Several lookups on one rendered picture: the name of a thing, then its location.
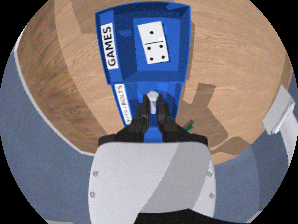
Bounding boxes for white domino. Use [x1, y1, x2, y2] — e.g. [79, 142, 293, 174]
[138, 21, 169, 64]

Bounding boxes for green battery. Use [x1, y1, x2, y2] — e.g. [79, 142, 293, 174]
[185, 124, 194, 132]

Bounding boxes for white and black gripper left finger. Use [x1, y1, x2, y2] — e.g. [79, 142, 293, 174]
[98, 94, 149, 147]

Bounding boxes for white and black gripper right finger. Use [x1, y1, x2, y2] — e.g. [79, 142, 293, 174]
[157, 94, 208, 147]

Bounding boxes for blue bin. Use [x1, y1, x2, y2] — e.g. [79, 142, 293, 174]
[95, 1, 191, 127]

